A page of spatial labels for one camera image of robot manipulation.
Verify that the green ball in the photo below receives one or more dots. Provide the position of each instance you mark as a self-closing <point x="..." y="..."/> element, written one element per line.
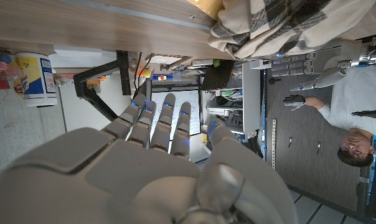
<point x="217" y="63"/>

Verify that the orange cube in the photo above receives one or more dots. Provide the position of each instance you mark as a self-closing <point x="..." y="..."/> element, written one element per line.
<point x="139" y="71"/>

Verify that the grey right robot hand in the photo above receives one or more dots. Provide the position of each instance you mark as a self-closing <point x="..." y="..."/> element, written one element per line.
<point x="129" y="180"/>

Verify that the beige plaid cloth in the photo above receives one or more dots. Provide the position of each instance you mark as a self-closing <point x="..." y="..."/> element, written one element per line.
<point x="284" y="25"/>

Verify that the black gloved person hand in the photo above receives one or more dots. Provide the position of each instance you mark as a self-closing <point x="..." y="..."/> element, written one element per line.
<point x="295" y="102"/>

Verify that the whiteboard with writing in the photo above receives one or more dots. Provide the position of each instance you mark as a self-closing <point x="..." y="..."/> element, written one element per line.
<point x="175" y="109"/>

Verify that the white wipes canister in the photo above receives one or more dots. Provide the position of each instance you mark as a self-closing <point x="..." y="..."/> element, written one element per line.
<point x="35" y="81"/>

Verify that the white flat remote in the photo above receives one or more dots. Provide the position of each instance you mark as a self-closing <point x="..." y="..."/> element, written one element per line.
<point x="203" y="63"/>

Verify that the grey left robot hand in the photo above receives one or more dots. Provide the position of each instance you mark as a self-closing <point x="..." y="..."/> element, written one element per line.
<point x="334" y="59"/>

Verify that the white shelf unit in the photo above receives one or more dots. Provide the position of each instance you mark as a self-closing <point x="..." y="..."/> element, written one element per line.
<point x="251" y="99"/>

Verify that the yellow ball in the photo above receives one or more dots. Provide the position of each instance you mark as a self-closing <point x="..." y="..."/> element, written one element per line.
<point x="147" y="73"/>

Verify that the person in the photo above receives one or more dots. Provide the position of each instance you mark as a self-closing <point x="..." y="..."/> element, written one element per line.
<point x="356" y="96"/>

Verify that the woven patterned mat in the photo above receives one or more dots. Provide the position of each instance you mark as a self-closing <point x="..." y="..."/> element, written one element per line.
<point x="163" y="59"/>

